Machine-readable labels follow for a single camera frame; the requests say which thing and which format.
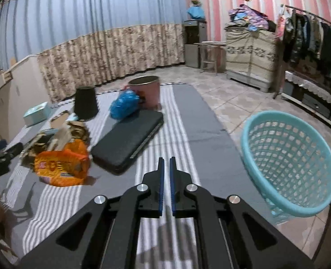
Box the low tv bench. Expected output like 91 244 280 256
279 70 331 128

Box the blue floral curtain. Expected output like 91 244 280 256
0 0 186 101

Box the cloth covered cabinet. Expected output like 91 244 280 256
225 27 278 93

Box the black woven cup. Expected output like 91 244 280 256
74 86 99 120

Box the brown rectangular tray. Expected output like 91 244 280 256
50 111 70 129

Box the grey water dispenser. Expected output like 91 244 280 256
183 20 207 68

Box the teal tissue box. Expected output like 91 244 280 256
23 101 51 127

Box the blue crumpled plastic bag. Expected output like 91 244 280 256
110 89 140 121

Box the orange snack bag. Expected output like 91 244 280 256
34 139 91 187

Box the white low cabinet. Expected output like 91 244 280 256
0 55 51 141

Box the beige cloth rag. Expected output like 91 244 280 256
46 121 72 151

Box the clothes rack with garments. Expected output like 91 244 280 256
277 4 331 88

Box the pile of folded clothes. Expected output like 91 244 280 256
226 4 270 31

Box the pink metal mug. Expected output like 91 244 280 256
126 75 161 110

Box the grey striped table cloth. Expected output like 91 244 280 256
0 85 274 268

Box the patterned snack package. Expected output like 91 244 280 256
20 121 91 168

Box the blue bag on dispenser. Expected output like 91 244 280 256
187 6 206 21

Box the teal plastic laundry basket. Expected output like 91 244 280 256
240 111 331 223

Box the black flat case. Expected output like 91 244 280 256
91 109 164 175

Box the small folding table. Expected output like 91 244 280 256
196 41 226 75

